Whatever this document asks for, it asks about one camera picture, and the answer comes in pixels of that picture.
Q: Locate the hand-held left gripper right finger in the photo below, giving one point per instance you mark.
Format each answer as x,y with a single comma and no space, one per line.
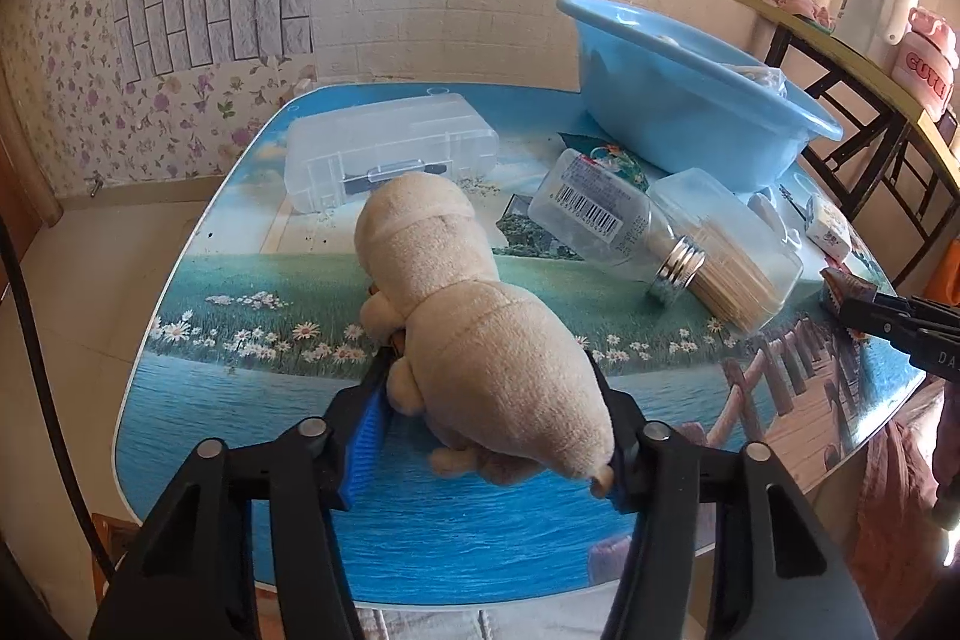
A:
630,460

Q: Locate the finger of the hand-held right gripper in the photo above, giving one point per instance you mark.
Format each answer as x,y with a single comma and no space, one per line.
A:
885,323
922,308

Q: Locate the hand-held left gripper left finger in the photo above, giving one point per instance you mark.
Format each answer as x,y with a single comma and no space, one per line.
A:
367,452

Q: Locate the red snack packet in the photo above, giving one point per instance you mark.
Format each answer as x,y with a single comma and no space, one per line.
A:
844,287

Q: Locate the white cream tissue pack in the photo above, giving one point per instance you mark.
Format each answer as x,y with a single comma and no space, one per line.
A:
829,231

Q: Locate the beige plush toy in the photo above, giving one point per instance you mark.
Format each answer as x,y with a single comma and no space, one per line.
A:
480,325

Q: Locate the clear bottle metal cap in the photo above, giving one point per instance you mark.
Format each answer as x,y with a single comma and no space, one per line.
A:
592,205

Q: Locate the green snack packet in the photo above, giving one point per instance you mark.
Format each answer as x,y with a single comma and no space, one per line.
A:
615,160

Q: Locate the light blue plastic basin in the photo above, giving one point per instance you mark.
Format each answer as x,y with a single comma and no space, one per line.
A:
675,108

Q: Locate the scenic print desktop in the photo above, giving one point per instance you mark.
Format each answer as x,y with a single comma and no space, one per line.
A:
225,385

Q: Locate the orange round object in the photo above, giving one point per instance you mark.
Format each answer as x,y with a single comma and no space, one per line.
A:
945,269

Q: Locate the white plastic hanger hook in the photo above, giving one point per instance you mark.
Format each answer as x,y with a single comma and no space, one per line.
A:
772,216

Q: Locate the mauve wrinkled cloth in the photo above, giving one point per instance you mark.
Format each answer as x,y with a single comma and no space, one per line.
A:
892,512

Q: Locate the clear toothpick container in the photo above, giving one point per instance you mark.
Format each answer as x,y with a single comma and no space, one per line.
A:
720,235

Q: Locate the pink lidded container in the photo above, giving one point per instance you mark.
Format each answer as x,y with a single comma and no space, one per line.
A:
926,70

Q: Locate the wooden folding side table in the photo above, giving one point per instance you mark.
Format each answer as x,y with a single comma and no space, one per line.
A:
847,59

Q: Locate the clear plastic storage box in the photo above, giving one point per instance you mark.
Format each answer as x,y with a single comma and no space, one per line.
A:
375,138

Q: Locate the white wall socket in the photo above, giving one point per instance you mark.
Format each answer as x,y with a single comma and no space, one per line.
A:
301,84

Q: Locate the small metal wall fitting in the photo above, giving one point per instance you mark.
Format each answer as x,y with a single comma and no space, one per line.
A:
94,185

